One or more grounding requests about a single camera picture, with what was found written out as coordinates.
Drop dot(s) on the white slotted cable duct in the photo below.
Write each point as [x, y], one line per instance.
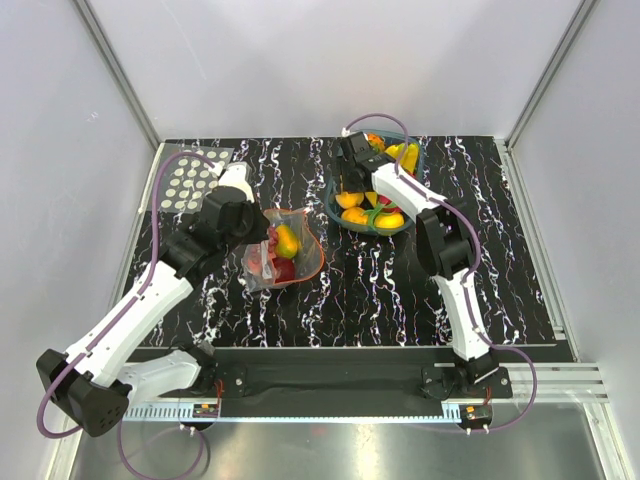
[189, 412]

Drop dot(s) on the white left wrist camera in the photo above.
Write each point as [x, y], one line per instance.
[237, 175]

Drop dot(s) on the aluminium frame rail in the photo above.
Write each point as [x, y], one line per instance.
[556, 383]

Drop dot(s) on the yellow green mango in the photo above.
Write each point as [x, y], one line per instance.
[289, 244]

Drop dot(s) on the clear zip top bag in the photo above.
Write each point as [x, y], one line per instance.
[308, 262]

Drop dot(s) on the purple grape bunch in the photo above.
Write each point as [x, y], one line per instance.
[272, 242]

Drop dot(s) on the orange pineapple toy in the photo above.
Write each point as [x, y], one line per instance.
[375, 141]

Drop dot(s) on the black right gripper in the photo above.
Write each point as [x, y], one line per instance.
[346, 186]

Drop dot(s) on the pink dragon fruit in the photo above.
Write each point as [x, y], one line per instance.
[382, 208]

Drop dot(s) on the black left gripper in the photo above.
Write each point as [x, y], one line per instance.
[262, 222]

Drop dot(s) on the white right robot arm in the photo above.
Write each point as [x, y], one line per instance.
[447, 245]

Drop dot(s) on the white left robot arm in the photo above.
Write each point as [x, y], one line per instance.
[88, 381]

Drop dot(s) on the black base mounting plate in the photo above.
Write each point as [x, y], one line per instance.
[434, 372]

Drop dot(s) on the yellow banana bunch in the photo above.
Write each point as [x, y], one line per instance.
[408, 155]

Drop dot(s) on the small yellow orange fruit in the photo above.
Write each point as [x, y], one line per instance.
[389, 221]

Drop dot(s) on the pink peach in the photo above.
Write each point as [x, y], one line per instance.
[256, 259]

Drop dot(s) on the transparent blue plastic fruit tray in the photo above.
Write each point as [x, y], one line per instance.
[371, 199]

